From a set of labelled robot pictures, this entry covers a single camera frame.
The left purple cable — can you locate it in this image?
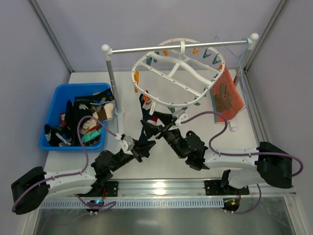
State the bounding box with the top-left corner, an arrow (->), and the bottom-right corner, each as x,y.
11,115 -> 120,213

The purple cable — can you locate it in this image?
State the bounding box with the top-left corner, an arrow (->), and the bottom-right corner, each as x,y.
180,110 -> 304,177
11,115 -> 120,213

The blue plastic bin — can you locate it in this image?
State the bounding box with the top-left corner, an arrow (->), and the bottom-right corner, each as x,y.
39,83 -> 111,151

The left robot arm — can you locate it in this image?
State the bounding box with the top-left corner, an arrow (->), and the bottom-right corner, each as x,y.
11,141 -> 156,215

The pile of socks in bin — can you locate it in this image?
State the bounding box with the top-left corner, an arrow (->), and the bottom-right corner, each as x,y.
44,88 -> 114,148

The beige brown striped sock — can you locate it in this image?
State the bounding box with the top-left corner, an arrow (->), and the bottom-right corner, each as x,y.
97,103 -> 114,121

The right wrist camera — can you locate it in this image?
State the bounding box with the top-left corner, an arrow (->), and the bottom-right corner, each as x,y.
172,110 -> 188,127

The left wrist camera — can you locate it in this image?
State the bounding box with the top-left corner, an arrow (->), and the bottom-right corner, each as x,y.
115,133 -> 134,155

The white oval clip hanger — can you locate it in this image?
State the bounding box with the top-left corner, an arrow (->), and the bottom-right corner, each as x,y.
132,38 -> 226,110

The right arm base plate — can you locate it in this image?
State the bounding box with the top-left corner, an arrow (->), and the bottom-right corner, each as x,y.
203,180 -> 250,196

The blue wire hanger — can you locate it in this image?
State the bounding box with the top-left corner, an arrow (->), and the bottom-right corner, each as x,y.
214,36 -> 255,109

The aluminium rail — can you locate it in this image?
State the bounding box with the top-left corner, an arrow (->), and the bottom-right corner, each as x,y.
28,178 -> 298,200

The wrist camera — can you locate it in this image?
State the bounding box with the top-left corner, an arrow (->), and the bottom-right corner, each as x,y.
172,110 -> 188,127
115,133 -> 134,155

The orange bear towel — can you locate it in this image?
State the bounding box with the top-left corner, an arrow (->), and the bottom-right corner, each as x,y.
210,66 -> 246,121

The white drying rack stand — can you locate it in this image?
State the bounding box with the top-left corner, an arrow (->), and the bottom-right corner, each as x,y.
102,33 -> 259,133

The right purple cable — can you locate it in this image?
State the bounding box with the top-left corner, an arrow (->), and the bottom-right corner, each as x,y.
180,110 -> 304,177

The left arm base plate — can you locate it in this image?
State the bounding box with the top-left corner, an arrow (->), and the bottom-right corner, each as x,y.
97,181 -> 119,197

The black blue sport sock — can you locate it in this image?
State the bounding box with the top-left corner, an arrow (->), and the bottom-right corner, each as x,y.
74,88 -> 114,105
44,124 -> 72,147

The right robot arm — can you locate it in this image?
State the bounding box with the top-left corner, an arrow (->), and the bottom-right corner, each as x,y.
141,110 -> 292,194

